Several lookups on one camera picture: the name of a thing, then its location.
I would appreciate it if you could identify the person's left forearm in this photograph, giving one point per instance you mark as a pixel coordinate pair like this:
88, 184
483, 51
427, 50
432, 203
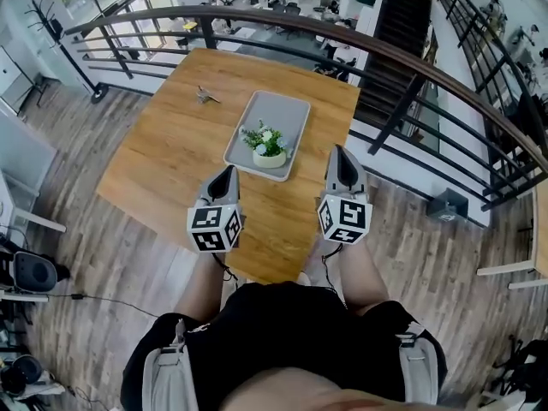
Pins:
201, 285

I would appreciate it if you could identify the dark curved balcony railing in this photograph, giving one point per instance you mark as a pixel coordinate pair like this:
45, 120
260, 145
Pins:
299, 20

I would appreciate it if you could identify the wooden desk with white legs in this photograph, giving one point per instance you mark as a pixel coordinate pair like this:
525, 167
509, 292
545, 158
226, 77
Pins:
540, 229

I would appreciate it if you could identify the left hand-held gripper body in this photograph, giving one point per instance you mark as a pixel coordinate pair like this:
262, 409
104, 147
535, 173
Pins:
212, 225

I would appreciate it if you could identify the black tripod stand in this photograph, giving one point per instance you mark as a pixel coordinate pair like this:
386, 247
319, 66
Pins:
528, 366

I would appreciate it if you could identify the person's black shirt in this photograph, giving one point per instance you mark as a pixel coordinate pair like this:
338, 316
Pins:
291, 328

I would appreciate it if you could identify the grey and black chair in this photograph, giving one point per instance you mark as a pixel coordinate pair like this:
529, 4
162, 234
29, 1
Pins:
34, 272

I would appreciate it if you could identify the potted flower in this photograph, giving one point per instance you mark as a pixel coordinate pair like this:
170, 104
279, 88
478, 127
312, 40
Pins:
269, 159

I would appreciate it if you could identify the dark staircase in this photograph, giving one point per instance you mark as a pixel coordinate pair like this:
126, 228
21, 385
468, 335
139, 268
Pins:
402, 24

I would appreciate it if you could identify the white cabinet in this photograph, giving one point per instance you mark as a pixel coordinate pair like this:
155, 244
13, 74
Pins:
21, 156

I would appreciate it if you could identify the person's white shoe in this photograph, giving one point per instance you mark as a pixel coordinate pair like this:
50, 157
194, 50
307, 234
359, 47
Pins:
304, 278

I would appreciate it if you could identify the black coat rack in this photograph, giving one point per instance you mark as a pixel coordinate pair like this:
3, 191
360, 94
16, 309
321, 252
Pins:
55, 28

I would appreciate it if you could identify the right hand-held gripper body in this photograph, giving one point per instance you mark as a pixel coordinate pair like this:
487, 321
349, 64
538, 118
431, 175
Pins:
347, 214

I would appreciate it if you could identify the grey rectangular tray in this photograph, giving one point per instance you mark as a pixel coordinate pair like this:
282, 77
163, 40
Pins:
278, 114

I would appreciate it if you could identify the person's right forearm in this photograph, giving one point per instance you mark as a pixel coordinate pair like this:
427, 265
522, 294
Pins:
364, 276

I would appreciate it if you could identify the small black box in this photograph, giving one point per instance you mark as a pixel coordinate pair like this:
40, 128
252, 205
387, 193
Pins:
447, 207

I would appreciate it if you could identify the black stair railing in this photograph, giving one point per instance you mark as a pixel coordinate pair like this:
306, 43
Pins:
488, 54

